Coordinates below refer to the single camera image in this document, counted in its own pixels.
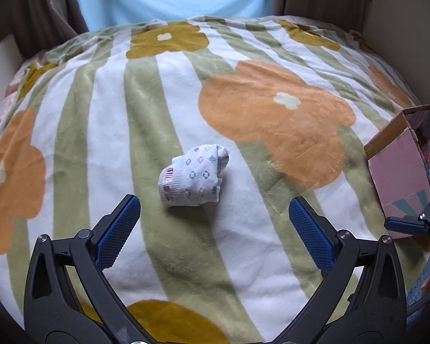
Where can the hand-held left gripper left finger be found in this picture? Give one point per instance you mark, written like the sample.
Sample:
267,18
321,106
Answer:
116,233

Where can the floral striped blanket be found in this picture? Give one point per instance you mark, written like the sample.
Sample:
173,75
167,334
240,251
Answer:
129,114

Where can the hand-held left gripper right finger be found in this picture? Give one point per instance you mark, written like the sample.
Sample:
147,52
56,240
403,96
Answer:
310,231

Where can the white patterned sock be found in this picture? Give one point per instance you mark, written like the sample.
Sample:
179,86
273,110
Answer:
193,175

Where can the cardboard box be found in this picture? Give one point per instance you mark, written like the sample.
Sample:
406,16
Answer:
394,172

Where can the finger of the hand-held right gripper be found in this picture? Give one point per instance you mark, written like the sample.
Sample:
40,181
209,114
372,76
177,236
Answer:
405,226

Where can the white padded bed panel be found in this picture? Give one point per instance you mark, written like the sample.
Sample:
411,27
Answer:
3,57

